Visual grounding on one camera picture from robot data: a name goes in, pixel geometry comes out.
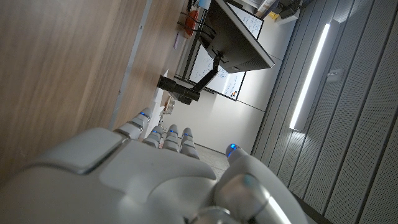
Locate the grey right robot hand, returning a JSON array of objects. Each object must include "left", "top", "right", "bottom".
[{"left": 0, "top": 107, "right": 308, "bottom": 224}]

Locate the computer monitor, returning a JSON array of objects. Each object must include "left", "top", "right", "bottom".
[{"left": 198, "top": 0, "right": 276, "bottom": 74}]

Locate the red bowl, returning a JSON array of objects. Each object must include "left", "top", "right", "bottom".
[{"left": 183, "top": 10, "right": 200, "bottom": 40}]

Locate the flat white box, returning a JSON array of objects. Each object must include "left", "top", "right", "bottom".
[{"left": 146, "top": 88, "right": 165, "bottom": 139}]

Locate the white ceiling device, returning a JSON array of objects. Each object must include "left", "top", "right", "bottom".
[{"left": 326, "top": 68, "right": 346, "bottom": 83}]

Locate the long ceiling light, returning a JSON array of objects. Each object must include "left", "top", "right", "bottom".
[{"left": 289, "top": 19, "right": 341, "bottom": 132}]

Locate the white whiteboard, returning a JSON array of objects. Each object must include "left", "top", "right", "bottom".
[{"left": 188, "top": 2, "right": 265, "bottom": 102}]

